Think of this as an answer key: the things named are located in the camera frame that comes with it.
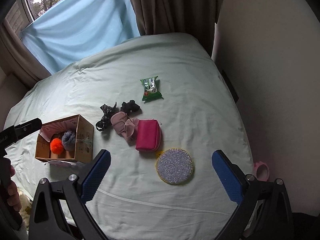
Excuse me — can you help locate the cardboard box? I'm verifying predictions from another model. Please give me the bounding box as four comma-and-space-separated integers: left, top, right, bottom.
34, 114, 95, 162

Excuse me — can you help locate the black scrunchie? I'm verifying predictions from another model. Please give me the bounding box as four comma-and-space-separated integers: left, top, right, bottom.
120, 100, 142, 117

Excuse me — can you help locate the pink plastic ring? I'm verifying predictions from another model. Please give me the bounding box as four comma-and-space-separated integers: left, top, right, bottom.
252, 161, 270, 182

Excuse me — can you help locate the brown curtain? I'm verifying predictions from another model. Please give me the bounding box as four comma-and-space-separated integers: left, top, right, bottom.
124, 0, 225, 58
0, 20, 52, 89

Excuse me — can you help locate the light blue hanging cloth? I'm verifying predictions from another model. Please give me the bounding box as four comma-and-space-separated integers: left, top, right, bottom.
20, 0, 142, 75

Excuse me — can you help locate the green foil packet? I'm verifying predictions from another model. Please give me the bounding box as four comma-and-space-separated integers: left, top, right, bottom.
140, 75, 164, 102

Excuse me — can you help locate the yellow toy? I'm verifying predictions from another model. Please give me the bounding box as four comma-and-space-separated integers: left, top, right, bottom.
156, 149, 194, 185

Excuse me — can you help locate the orange pompom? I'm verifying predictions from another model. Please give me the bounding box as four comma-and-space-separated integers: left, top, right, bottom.
50, 138, 66, 153

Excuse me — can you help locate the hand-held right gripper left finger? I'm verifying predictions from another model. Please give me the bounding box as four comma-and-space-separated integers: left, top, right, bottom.
29, 149, 112, 240

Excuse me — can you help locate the bed with pale green sheet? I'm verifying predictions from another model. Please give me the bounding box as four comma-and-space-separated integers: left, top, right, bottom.
4, 32, 254, 240

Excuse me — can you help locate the grey fuzzy scrunchie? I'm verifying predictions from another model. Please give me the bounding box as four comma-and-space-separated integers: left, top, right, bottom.
61, 131, 77, 152

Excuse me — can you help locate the person's left hand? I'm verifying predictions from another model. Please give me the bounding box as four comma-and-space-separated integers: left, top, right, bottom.
7, 165, 23, 212

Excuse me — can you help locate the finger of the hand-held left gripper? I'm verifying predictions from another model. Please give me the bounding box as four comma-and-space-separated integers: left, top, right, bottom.
14, 118, 43, 141

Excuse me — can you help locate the black patterned hair bow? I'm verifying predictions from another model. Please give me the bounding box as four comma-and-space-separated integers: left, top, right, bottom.
95, 102, 118, 132

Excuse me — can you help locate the cream printed cloth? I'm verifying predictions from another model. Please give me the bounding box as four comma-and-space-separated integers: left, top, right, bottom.
17, 191, 32, 228

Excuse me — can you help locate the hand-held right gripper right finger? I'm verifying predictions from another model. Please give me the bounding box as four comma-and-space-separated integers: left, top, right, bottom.
211, 150, 294, 240

